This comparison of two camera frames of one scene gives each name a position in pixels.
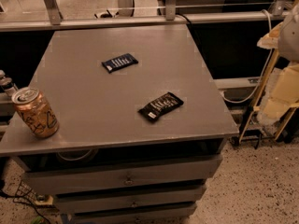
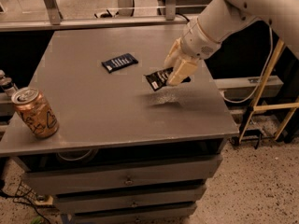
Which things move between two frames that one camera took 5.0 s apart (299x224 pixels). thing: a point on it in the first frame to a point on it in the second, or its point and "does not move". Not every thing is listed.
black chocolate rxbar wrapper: x=169 y=102 to x=159 y=79
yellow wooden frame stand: x=255 y=105 does not move
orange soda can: x=35 y=112 does not move
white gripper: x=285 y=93 to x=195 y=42
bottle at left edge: x=7 y=84 does not move
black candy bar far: x=120 y=63 does not move
